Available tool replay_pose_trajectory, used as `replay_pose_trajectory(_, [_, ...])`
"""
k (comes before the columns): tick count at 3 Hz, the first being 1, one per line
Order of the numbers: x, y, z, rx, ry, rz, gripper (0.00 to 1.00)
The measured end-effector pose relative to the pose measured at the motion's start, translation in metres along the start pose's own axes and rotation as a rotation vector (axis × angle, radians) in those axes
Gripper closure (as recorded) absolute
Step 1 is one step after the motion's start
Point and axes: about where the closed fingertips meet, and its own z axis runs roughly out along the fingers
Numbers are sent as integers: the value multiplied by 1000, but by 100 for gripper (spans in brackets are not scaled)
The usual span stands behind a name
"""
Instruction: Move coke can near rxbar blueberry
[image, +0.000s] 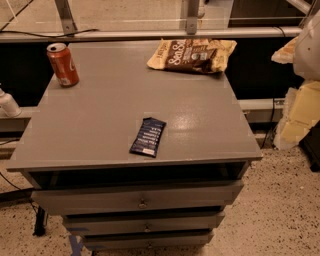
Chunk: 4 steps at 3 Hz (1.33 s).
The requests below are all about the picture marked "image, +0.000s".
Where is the grey metal rail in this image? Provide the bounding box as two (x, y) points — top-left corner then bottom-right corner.
(0, 26), (302, 43)

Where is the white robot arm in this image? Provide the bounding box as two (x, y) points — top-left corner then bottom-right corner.
(271, 10), (320, 150)

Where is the top grey drawer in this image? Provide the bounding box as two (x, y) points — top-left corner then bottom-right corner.
(32, 180), (243, 215)

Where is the grey drawer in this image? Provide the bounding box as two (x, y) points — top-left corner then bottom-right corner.
(32, 180), (243, 215)
(63, 211), (225, 236)
(83, 230), (213, 250)

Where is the black cable on floor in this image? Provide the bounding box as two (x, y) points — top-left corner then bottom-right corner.
(0, 171), (38, 214)

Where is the white pipe at left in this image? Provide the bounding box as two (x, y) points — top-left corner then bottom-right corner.
(0, 88), (22, 117)

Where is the middle grey drawer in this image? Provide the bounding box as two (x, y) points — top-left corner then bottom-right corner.
(63, 211), (225, 236)

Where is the red coke can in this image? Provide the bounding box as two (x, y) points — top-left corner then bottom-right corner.
(47, 43), (79, 87)

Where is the brown sea salt chip bag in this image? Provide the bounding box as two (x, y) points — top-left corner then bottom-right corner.
(147, 39), (237, 74)

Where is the black cable on rail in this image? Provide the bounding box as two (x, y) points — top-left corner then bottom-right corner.
(0, 27), (100, 38)

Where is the grey drawer cabinet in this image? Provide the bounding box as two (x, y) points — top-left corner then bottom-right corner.
(5, 40), (264, 253)

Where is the blue rxbar blueberry wrapper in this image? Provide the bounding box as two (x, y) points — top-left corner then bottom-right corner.
(129, 117), (166, 158)

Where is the bottom grey drawer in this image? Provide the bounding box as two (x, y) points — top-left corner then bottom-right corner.
(83, 230), (213, 250)

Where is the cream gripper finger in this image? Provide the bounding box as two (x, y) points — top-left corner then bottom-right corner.
(271, 37), (297, 64)
(273, 81), (320, 150)

